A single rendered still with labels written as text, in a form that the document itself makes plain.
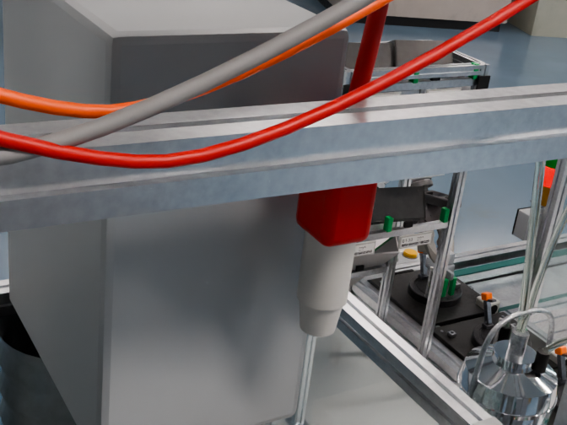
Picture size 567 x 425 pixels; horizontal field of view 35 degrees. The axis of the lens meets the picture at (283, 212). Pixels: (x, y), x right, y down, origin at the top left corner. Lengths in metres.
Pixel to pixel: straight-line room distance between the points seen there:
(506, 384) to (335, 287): 0.58
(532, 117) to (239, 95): 0.22
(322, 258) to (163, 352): 0.16
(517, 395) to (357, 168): 0.71
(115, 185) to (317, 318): 0.27
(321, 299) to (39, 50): 0.32
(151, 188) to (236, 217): 0.21
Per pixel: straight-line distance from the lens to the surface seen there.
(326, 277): 0.71
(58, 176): 0.51
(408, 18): 10.05
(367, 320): 1.08
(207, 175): 0.54
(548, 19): 10.61
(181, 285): 0.73
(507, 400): 1.26
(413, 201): 1.95
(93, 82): 0.67
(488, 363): 1.29
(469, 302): 2.38
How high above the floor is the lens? 2.10
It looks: 25 degrees down
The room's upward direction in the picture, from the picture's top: 7 degrees clockwise
